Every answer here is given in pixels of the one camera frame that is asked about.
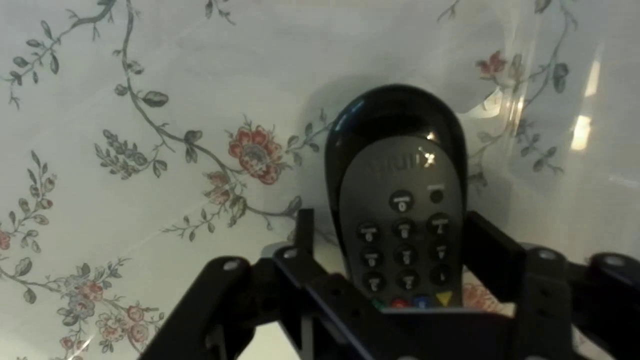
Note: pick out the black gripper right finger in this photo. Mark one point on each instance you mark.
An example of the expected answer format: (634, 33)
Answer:
(560, 301)

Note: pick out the black grey remote control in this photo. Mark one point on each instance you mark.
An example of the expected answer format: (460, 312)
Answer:
(400, 193)

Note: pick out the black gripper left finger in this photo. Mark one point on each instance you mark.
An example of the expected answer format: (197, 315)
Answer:
(200, 312)

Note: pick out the clear plastic storage bin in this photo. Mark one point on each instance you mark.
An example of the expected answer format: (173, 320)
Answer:
(592, 181)

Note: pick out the floral patterned tablecloth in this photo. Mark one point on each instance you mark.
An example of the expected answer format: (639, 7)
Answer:
(166, 101)

